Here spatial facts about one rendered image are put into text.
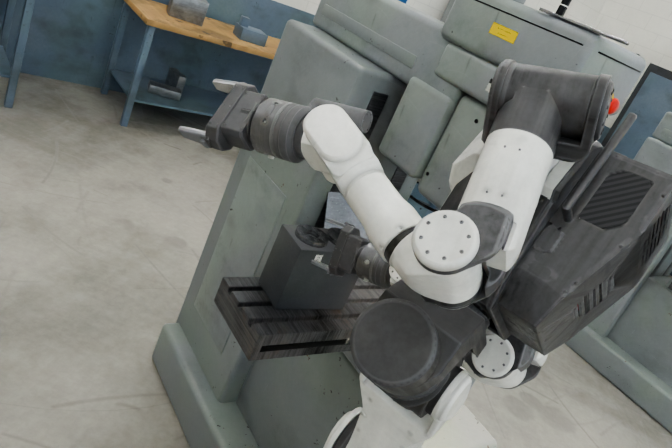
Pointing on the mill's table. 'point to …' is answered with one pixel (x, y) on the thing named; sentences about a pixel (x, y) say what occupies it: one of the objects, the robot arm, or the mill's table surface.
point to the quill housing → (456, 141)
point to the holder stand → (304, 270)
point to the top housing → (536, 39)
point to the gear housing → (466, 72)
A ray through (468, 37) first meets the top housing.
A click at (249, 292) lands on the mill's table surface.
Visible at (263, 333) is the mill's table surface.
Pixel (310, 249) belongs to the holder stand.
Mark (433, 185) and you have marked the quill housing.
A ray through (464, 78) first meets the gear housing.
